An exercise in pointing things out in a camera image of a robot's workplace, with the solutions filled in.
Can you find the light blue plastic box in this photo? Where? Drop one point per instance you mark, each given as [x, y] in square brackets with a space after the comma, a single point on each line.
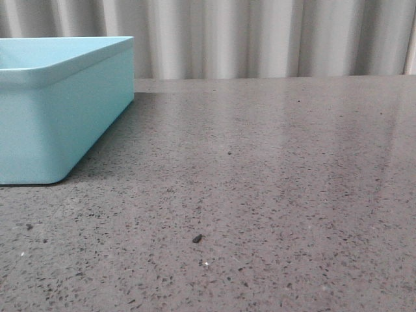
[58, 96]

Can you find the small black debris chip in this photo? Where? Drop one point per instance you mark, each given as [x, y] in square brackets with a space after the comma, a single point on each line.
[197, 238]

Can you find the white pleated curtain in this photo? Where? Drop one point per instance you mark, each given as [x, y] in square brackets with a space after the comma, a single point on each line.
[235, 39]

